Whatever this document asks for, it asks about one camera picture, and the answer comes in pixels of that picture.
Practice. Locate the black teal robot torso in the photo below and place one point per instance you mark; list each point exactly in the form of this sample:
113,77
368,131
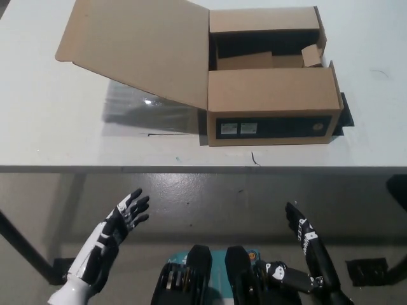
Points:
235,276

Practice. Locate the thin black tape strip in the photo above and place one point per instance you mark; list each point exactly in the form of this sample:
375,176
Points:
178,134

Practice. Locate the small cardboard cube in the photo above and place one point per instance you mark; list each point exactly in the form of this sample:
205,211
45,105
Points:
311,56

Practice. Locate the black floor tape patch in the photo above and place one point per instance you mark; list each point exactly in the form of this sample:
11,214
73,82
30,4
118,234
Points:
65,270
365,270

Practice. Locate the clear plastic sheet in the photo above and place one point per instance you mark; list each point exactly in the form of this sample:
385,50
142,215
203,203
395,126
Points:
152,117

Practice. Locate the black rounded object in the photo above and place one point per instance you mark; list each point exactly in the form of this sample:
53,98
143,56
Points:
398,187

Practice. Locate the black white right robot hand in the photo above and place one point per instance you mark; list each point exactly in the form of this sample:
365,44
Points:
313,251

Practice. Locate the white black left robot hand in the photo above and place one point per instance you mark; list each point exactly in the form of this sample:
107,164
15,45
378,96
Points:
105,235

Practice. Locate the brown cardboard storage box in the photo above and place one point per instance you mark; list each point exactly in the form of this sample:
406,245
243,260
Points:
270,92

